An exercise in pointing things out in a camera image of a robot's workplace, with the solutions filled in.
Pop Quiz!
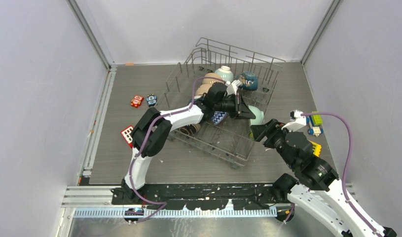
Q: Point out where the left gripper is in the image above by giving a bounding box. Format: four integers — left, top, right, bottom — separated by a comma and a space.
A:
214, 93, 256, 120

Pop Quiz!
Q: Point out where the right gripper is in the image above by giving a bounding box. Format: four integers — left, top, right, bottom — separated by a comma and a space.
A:
250, 117, 295, 168

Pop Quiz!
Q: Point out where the pale green celadon bowl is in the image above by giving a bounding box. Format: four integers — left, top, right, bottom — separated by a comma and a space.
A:
249, 105, 264, 125

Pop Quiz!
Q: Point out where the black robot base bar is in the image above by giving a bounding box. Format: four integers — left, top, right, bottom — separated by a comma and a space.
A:
110, 180, 295, 222

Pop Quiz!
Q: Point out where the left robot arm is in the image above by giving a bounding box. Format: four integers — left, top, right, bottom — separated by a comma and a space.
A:
121, 82, 256, 204

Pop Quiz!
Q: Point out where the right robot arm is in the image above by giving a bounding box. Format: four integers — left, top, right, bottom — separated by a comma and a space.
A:
251, 119, 397, 237

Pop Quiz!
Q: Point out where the dark teal painted bowl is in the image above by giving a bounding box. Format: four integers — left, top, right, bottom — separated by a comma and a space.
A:
236, 71, 258, 91

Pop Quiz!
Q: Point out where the light green striped bowl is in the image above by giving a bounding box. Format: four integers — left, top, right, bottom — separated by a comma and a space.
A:
214, 66, 234, 82

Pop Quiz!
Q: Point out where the beige bowl upper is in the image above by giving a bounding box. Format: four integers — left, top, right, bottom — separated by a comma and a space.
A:
202, 73, 224, 85

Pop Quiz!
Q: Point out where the beige bowl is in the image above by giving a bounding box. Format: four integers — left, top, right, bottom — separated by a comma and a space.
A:
194, 84, 212, 98
202, 73, 224, 85

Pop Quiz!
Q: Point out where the beige bowl lower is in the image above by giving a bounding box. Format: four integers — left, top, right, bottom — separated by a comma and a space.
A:
194, 84, 212, 98

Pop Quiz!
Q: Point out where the brown ribbed bowl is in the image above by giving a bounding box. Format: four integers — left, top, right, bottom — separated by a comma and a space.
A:
178, 123, 201, 135

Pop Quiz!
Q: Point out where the green blue toy car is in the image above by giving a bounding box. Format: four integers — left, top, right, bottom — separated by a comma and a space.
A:
306, 115, 324, 137

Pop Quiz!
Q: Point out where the yellow toy block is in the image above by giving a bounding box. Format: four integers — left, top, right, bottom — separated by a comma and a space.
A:
310, 141, 322, 157

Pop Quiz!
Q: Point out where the red owl toy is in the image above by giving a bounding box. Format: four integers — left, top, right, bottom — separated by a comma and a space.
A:
130, 95, 144, 108

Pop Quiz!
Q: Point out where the red toy block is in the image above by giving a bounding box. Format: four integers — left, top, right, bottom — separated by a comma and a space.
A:
121, 125, 134, 148

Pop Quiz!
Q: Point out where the grey wire dish rack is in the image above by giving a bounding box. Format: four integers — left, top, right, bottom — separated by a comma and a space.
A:
156, 38, 285, 168

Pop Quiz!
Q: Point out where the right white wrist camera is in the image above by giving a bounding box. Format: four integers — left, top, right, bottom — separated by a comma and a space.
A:
282, 110, 307, 132

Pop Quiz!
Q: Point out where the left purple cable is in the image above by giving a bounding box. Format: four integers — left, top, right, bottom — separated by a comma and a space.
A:
127, 77, 234, 223

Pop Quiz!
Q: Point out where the purple cable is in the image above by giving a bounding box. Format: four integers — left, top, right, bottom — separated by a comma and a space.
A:
302, 112, 388, 236
127, 77, 234, 223

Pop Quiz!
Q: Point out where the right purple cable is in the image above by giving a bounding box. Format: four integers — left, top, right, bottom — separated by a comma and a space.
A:
302, 112, 388, 236

